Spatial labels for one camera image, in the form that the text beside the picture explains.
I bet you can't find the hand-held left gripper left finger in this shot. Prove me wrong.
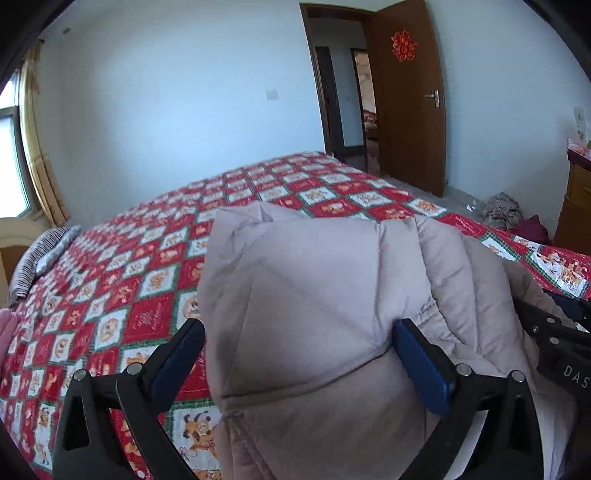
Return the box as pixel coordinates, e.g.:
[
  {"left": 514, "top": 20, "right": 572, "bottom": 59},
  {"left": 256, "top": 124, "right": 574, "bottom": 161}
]
[{"left": 53, "top": 318, "right": 206, "bottom": 480}]

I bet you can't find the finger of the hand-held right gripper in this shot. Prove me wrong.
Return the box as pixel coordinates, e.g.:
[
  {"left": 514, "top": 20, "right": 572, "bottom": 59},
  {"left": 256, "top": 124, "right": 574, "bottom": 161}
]
[{"left": 512, "top": 290, "right": 591, "bottom": 334}]

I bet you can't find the beige puffer jacket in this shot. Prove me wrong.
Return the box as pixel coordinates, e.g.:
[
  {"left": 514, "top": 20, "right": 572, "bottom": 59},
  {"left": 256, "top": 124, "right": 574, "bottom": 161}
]
[{"left": 198, "top": 202, "right": 587, "bottom": 480}]

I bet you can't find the yellow curtain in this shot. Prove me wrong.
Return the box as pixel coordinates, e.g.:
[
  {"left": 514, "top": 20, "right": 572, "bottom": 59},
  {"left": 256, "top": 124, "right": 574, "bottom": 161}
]
[{"left": 18, "top": 44, "right": 71, "bottom": 227}]

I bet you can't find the dark wooden door frame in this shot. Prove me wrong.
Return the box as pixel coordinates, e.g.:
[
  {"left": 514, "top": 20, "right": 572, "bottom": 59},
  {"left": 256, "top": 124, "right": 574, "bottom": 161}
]
[{"left": 299, "top": 2, "right": 384, "bottom": 176}]

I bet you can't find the striped pillow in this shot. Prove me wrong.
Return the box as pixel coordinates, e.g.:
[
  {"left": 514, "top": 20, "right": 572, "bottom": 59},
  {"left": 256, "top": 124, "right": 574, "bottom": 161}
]
[{"left": 9, "top": 224, "right": 83, "bottom": 298}]

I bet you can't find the wooden cabinet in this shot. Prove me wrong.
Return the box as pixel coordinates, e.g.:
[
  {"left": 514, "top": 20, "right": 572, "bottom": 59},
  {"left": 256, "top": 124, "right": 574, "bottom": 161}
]
[{"left": 551, "top": 157, "right": 591, "bottom": 252}]

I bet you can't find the window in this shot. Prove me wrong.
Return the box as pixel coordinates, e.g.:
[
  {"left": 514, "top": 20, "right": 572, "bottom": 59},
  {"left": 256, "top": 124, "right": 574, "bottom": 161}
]
[{"left": 0, "top": 69, "right": 38, "bottom": 220}]

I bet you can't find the red printed bedspread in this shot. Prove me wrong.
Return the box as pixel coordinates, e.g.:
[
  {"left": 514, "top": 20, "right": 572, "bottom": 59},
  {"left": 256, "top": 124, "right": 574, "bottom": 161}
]
[{"left": 0, "top": 150, "right": 591, "bottom": 480}]

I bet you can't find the grey patterned clothes pile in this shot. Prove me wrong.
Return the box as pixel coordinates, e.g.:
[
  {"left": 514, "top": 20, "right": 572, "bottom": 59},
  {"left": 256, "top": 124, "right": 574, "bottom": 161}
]
[{"left": 481, "top": 194, "right": 522, "bottom": 229}]

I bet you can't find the wooden headboard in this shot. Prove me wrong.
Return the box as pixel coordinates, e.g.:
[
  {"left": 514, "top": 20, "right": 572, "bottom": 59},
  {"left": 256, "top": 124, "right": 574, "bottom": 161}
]
[{"left": 0, "top": 217, "right": 49, "bottom": 287}]

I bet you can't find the red paper door decoration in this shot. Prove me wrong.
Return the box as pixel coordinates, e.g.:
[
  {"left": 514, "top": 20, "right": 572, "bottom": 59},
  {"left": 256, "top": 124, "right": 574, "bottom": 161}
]
[{"left": 391, "top": 30, "right": 419, "bottom": 62}]

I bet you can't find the dark red cloth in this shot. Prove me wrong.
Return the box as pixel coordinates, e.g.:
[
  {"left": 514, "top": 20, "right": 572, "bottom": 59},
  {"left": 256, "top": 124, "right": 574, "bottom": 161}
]
[{"left": 510, "top": 215, "right": 552, "bottom": 245}]

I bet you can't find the pink folded quilt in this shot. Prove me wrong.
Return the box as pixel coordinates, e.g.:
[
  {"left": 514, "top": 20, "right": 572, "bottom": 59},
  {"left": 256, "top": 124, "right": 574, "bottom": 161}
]
[{"left": 0, "top": 308, "right": 19, "bottom": 356}]

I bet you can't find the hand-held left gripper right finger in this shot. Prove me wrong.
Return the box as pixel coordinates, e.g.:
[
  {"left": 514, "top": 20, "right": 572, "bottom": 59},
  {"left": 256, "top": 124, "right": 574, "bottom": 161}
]
[{"left": 393, "top": 318, "right": 546, "bottom": 480}]

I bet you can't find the brown wooden door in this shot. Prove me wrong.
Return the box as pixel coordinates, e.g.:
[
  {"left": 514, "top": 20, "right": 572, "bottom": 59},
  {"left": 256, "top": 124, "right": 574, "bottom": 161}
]
[{"left": 365, "top": 0, "right": 448, "bottom": 198}]

